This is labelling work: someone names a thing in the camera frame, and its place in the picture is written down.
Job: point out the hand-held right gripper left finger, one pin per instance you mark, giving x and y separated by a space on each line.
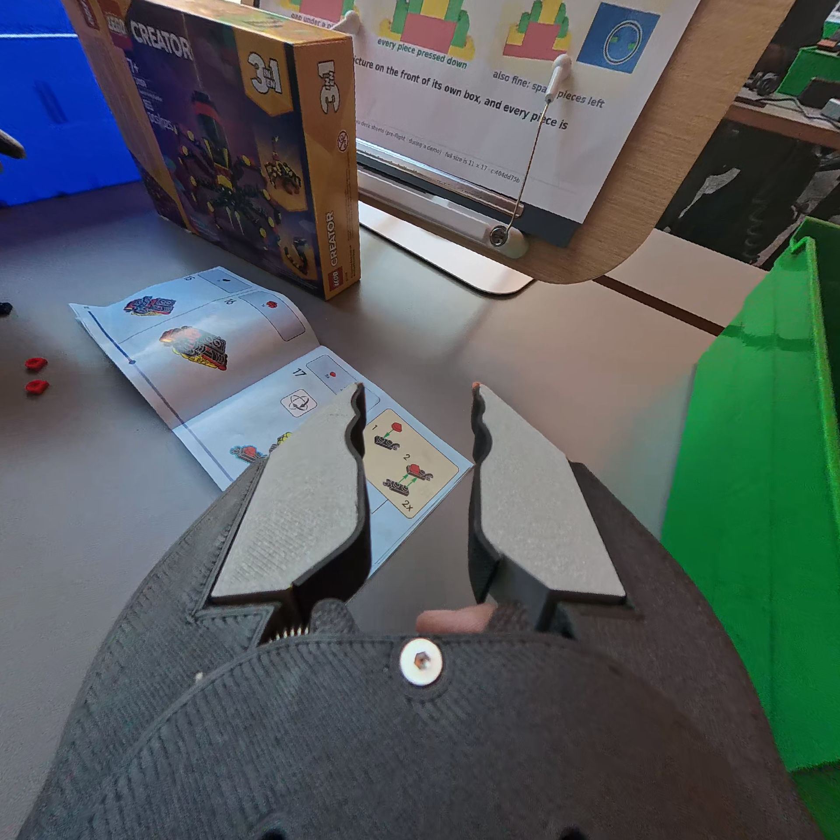
295 518

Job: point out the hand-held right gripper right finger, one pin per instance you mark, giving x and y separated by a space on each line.
544 525

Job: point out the open lego instruction booklet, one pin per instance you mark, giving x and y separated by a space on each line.
256 407

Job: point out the red lego piece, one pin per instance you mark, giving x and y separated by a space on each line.
36 362
37 387

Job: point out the lego set box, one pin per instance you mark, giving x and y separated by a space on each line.
249 131

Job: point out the person's right hand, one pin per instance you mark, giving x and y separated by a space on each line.
453 620

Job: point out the green plastic bin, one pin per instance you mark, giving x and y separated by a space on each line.
754 459

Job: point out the wooden display board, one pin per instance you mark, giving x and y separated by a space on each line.
656 197

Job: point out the printed instruction sheet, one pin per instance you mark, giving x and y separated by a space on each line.
459 105

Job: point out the white pin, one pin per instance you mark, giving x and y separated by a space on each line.
348 19
561 72

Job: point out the blue plastic bin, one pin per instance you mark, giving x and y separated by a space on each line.
52 98

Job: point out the green background box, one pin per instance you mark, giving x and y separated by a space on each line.
814 65

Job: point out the sheet holder rail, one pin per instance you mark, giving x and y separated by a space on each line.
551 226

